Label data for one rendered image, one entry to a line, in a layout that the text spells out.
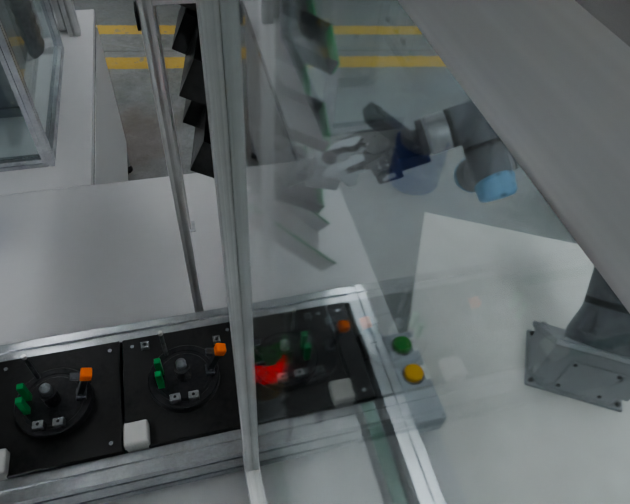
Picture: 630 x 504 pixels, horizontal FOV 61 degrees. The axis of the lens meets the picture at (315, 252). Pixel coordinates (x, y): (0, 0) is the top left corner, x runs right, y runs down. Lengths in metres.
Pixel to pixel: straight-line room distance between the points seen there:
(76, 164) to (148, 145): 1.46
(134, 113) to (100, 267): 2.10
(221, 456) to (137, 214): 0.79
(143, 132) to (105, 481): 2.50
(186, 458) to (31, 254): 0.75
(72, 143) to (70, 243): 0.43
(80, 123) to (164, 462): 1.23
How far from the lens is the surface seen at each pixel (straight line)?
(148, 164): 3.12
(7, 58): 1.65
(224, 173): 0.46
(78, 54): 2.36
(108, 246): 1.55
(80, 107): 2.06
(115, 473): 1.12
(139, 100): 3.62
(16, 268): 1.58
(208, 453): 1.10
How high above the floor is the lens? 1.98
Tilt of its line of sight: 49 degrees down
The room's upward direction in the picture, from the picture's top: 5 degrees clockwise
